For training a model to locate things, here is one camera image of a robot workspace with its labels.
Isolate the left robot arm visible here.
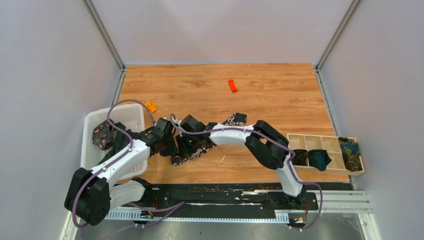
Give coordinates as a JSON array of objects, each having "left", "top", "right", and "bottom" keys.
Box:
[{"left": 64, "top": 117, "right": 177, "bottom": 228}]

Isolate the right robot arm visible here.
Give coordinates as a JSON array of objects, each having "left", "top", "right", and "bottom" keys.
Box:
[{"left": 170, "top": 114, "right": 306, "bottom": 209}]

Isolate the dark teal tie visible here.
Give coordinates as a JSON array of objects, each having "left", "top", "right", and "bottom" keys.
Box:
[{"left": 308, "top": 149, "right": 332, "bottom": 172}]

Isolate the white perforated plastic basket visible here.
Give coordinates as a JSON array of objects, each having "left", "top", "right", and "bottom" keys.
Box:
[{"left": 80, "top": 103, "right": 148, "bottom": 181}]

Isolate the orange plastic block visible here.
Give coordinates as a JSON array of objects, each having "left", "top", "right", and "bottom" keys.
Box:
[{"left": 145, "top": 101, "right": 158, "bottom": 113}]

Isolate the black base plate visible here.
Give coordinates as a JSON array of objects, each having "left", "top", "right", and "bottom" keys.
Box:
[{"left": 120, "top": 182, "right": 320, "bottom": 220}]

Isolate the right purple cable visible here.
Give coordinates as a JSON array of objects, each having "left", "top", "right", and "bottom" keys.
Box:
[{"left": 169, "top": 113, "right": 324, "bottom": 232}]

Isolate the red plastic block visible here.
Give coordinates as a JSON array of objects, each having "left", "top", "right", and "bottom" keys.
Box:
[{"left": 228, "top": 79, "right": 238, "bottom": 93}]

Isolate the black red rolled tie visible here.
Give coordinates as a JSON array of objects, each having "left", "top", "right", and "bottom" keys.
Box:
[{"left": 292, "top": 149, "right": 309, "bottom": 166}]

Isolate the dark green tie in basket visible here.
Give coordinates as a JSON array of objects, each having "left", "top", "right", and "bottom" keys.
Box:
[{"left": 99, "top": 128, "right": 130, "bottom": 164}]

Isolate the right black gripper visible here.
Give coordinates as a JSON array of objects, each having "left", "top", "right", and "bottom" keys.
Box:
[{"left": 176, "top": 132, "right": 200, "bottom": 161}]

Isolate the black pink rose tie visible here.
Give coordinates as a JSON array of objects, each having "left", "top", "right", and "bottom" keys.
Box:
[{"left": 170, "top": 112, "right": 248, "bottom": 165}]

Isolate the dark floral tie in basket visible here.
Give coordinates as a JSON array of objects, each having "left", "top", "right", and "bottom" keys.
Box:
[{"left": 92, "top": 120, "right": 115, "bottom": 150}]

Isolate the purple cable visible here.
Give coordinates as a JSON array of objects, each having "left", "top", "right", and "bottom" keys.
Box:
[
  {"left": 169, "top": 113, "right": 324, "bottom": 232},
  {"left": 71, "top": 99, "right": 157, "bottom": 229}
]

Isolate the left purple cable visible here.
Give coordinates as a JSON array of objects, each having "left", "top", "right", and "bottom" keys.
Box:
[{"left": 71, "top": 99, "right": 157, "bottom": 229}]

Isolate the blue gold patterned tie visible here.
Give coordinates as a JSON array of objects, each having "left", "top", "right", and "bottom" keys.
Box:
[{"left": 338, "top": 137, "right": 363, "bottom": 172}]

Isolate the wooden compartment box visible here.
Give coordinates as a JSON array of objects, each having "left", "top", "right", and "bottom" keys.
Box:
[{"left": 287, "top": 133, "right": 365, "bottom": 176}]

